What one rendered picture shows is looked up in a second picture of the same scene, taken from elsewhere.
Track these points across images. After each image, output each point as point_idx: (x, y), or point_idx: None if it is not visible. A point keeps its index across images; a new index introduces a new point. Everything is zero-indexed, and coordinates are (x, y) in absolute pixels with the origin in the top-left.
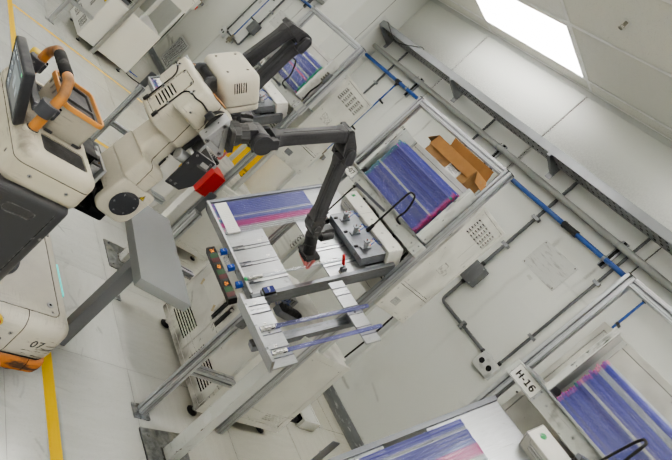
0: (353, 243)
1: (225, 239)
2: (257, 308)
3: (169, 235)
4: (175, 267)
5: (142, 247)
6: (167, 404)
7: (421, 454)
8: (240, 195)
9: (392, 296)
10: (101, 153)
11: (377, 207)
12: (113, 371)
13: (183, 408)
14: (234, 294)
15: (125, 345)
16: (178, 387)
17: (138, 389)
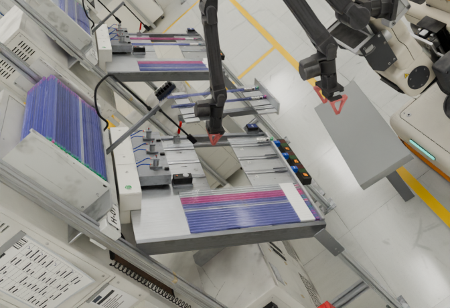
0: (159, 143)
1: (294, 173)
2: (264, 107)
3: (351, 159)
4: (334, 126)
5: (365, 106)
6: None
7: (173, 65)
8: (282, 228)
9: None
10: (428, 57)
11: (109, 161)
12: (358, 216)
13: (294, 246)
14: (279, 140)
15: (359, 253)
16: (302, 263)
17: (334, 222)
